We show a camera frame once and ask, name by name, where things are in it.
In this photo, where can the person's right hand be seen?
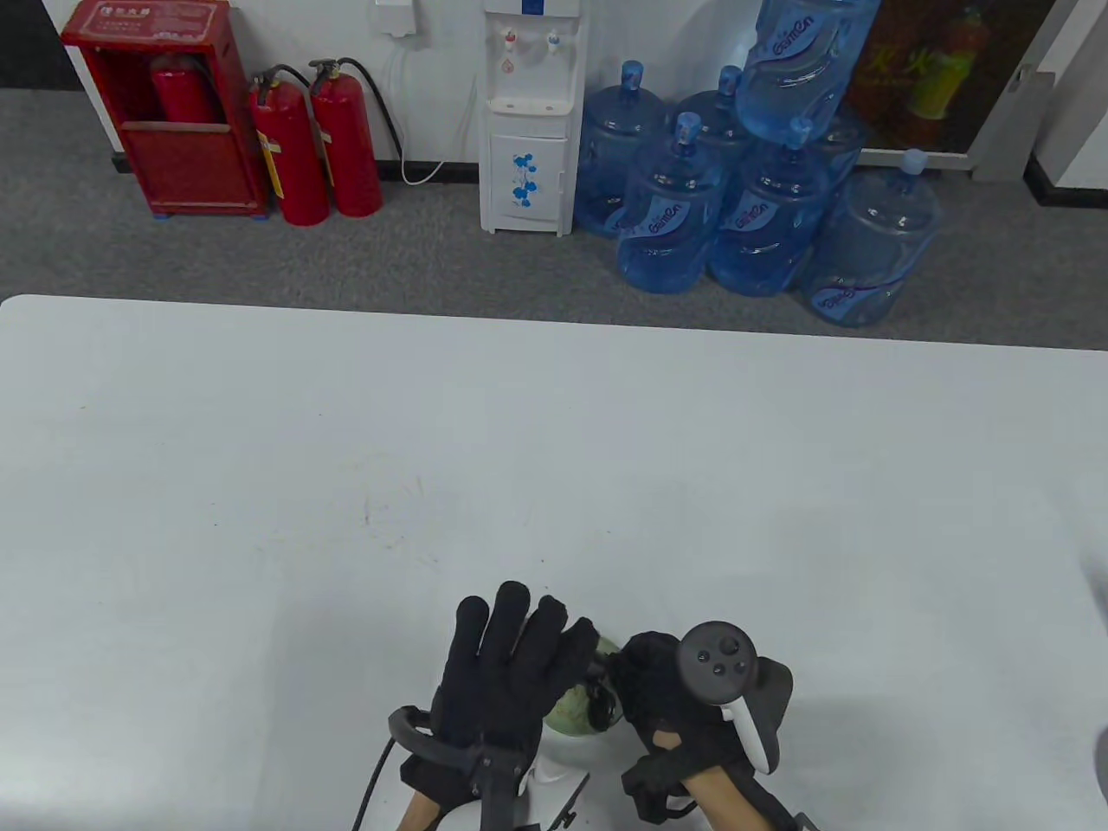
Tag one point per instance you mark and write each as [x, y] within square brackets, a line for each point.
[662, 710]

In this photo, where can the person's left hand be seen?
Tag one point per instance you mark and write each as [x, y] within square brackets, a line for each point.
[485, 692]

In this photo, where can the person's left little finger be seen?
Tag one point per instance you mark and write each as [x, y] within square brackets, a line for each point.
[470, 636]

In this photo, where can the person's right fingers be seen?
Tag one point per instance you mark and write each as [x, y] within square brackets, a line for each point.
[645, 671]

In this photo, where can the person's left middle finger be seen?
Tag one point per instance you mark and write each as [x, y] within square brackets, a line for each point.
[545, 636]

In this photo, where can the green round bowl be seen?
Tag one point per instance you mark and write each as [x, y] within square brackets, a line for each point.
[573, 708]

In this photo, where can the person's right forearm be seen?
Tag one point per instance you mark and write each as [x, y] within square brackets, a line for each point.
[727, 801]

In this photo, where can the person's left forearm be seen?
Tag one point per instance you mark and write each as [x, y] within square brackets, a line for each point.
[421, 811]

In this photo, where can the black and white wrist controller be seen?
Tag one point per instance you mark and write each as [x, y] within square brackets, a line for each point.
[723, 665]

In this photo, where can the pile of blue water jugs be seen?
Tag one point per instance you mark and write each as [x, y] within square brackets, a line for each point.
[762, 216]

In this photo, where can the red fire extinguisher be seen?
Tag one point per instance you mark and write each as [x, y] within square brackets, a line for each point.
[290, 156]
[346, 147]

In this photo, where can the white water dispenser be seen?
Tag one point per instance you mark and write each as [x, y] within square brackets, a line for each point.
[528, 130]

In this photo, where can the red fire extinguisher cabinet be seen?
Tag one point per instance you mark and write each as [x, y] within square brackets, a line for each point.
[190, 164]

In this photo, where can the red extinguisher inside cabinet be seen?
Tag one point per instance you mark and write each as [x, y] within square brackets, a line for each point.
[183, 86]

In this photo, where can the dark glass panel with poster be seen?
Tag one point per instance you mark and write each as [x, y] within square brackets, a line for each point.
[943, 69]

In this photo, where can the black wrist tracker mount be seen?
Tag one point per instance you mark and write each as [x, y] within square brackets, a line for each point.
[450, 753]

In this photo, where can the white wall box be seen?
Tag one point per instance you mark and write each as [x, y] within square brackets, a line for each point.
[396, 16]

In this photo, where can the white door frame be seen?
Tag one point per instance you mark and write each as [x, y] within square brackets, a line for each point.
[1065, 104]

